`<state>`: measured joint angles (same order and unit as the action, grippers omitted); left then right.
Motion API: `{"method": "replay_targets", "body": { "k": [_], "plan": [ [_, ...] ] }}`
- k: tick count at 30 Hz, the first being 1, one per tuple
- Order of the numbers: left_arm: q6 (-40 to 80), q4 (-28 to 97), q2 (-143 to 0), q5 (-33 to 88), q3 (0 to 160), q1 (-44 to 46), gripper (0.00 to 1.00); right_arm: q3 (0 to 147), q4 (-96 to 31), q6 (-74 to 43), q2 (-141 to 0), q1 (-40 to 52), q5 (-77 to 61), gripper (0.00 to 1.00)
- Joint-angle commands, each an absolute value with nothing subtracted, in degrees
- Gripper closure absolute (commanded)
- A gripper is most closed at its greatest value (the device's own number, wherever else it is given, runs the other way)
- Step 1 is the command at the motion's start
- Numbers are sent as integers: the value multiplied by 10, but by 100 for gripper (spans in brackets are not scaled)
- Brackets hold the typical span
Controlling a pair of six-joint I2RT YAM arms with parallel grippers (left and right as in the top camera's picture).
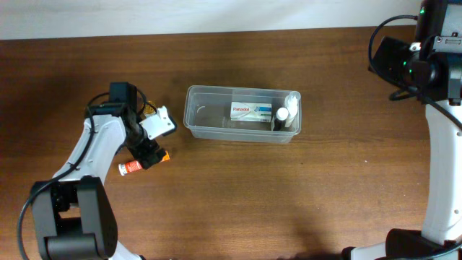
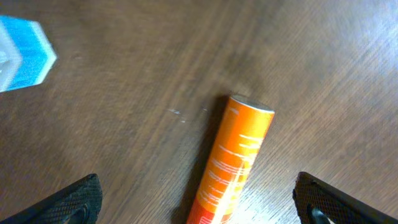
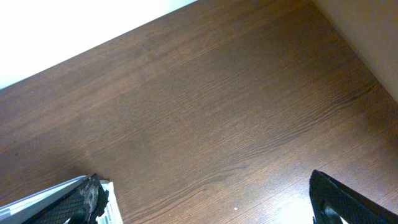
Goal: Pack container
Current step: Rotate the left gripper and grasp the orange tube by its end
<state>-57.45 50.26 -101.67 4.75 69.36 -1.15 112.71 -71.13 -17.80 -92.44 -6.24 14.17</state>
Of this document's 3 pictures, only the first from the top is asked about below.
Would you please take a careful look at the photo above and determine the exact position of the white squeeze bottle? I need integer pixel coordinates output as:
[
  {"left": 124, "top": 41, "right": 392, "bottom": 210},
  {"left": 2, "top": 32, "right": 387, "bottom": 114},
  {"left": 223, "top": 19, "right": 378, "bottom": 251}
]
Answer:
[{"left": 284, "top": 91, "right": 300, "bottom": 128}]

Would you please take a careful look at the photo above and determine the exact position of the dark bottle white cap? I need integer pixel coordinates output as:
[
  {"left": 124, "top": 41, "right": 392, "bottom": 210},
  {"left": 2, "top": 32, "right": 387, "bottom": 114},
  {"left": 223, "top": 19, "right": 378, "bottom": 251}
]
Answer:
[{"left": 271, "top": 108, "right": 289, "bottom": 131}]

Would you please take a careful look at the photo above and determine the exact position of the orange tube white cap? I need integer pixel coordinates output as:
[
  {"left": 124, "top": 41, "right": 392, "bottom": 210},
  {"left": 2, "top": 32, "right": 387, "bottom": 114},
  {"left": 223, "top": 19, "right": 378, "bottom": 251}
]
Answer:
[{"left": 118, "top": 150, "right": 171, "bottom": 177}]

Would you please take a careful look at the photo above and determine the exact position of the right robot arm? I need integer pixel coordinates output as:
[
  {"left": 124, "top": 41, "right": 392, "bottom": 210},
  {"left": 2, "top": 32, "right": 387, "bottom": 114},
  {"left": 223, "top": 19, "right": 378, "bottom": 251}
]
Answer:
[{"left": 341, "top": 0, "right": 461, "bottom": 259}]

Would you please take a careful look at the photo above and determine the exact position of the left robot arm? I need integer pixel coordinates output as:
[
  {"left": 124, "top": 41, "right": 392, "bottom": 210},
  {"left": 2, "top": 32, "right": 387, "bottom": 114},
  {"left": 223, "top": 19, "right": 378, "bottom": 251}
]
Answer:
[{"left": 24, "top": 82, "right": 177, "bottom": 259}]

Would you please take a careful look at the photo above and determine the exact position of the small jar gold lid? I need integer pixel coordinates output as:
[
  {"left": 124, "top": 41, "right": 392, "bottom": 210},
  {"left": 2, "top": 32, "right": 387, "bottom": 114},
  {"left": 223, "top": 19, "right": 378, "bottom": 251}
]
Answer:
[{"left": 143, "top": 101, "right": 157, "bottom": 118}]

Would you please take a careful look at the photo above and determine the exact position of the clear plastic container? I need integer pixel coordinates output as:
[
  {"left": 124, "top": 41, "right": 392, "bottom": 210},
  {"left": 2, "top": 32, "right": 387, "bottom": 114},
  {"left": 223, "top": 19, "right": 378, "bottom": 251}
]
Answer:
[{"left": 183, "top": 85, "right": 302, "bottom": 143}]

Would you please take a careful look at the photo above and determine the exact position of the white Panadol box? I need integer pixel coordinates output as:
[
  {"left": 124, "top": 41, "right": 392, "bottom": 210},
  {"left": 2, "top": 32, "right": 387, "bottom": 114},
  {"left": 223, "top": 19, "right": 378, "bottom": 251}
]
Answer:
[{"left": 230, "top": 102, "right": 272, "bottom": 123}]

